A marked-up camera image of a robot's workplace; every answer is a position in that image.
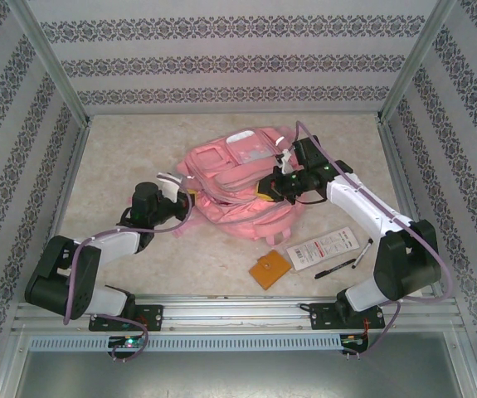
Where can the aluminium side rail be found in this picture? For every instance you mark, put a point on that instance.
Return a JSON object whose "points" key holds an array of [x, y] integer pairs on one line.
{"points": [[396, 166], [70, 178]]}

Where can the aluminium frame post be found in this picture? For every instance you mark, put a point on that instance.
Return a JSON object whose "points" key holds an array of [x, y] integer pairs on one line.
{"points": [[51, 62], [416, 62]]}

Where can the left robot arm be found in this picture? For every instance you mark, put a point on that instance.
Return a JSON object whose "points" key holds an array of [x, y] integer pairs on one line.
{"points": [[109, 242]]}

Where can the brown leather wallet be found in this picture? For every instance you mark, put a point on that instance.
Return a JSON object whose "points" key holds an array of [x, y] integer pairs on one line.
{"points": [[269, 271]]}

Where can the right aluminium frame post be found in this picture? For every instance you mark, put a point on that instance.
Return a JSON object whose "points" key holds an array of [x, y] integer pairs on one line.
{"points": [[416, 62]]}

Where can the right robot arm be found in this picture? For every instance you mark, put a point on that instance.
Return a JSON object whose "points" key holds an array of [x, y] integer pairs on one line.
{"points": [[366, 207]]}

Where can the long black marker pen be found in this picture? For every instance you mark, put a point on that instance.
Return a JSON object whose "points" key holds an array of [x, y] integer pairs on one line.
{"points": [[333, 268]]}

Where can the left controller board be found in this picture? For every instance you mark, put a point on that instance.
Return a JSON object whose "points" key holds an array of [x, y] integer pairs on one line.
{"points": [[128, 342]]}

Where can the short black and white pen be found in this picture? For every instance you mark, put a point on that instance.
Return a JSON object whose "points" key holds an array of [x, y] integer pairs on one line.
{"points": [[362, 253]]}

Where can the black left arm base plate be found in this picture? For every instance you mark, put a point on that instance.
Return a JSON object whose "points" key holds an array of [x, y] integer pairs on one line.
{"points": [[155, 317]]}

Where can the left aluminium side rail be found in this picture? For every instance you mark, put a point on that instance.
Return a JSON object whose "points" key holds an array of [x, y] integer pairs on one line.
{"points": [[70, 178]]}

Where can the controller board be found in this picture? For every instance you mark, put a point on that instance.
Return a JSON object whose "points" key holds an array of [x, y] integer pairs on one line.
{"points": [[128, 342], [352, 341]]}

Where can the grey metal front panel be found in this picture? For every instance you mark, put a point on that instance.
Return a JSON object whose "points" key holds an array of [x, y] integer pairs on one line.
{"points": [[238, 373]]}

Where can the pink backpack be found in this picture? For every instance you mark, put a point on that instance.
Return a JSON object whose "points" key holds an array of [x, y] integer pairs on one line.
{"points": [[238, 215]]}

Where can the right controller board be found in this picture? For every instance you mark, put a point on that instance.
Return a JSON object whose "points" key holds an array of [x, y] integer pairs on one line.
{"points": [[352, 341]]}

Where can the right aluminium side rail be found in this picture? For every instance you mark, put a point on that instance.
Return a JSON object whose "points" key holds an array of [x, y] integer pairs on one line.
{"points": [[396, 166]]}

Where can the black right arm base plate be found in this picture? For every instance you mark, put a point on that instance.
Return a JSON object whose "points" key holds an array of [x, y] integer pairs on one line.
{"points": [[321, 317]]}

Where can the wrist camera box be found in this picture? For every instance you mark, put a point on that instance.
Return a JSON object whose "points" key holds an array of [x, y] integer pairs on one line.
{"points": [[169, 186], [283, 161]]}

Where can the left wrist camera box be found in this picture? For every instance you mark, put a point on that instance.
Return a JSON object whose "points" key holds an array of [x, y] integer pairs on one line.
{"points": [[169, 186]]}

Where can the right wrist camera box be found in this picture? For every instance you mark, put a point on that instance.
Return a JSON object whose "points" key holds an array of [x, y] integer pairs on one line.
{"points": [[283, 161]]}

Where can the aluminium mounting rail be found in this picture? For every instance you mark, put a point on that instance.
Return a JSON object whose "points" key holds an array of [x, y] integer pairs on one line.
{"points": [[238, 315]]}

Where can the white packet with red print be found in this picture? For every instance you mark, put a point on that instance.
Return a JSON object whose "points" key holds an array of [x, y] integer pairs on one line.
{"points": [[321, 248]]}

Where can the left aluminium frame post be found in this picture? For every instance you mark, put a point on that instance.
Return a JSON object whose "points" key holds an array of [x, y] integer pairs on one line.
{"points": [[51, 62]]}

